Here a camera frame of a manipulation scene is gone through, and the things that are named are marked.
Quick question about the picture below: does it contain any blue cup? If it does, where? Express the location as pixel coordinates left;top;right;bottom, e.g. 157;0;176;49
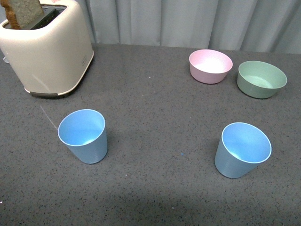
58;109;108;164
214;122;272;178

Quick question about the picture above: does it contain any pink bowl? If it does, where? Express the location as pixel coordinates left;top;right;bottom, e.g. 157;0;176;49
189;49;233;84

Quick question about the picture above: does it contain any green bowl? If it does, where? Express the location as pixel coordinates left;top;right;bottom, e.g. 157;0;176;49
237;61;287;99

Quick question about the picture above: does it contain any cream two-slot toaster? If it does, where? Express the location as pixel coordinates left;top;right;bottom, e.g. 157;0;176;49
0;0;94;97

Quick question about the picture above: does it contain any toasted bread slice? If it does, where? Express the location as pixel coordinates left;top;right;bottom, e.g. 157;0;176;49
0;0;43;30

